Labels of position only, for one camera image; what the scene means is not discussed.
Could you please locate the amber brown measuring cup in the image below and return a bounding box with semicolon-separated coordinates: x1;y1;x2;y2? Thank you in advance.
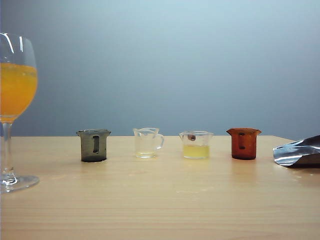
225;127;262;160

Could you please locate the clear measuring cup yellow liquid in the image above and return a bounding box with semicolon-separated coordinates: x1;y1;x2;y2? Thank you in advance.
179;130;214;160

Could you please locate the dark grey measuring cup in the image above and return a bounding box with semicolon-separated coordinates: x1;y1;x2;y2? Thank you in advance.
75;129;112;163

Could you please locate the clear stemmed wine glass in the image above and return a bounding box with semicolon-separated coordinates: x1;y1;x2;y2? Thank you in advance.
0;32;40;193

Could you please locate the clear measuring cup orange residue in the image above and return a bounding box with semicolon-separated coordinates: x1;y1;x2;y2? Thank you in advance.
132;127;165;159

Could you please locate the silver foil bag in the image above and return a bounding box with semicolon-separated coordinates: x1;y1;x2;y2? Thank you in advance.
272;134;320;169

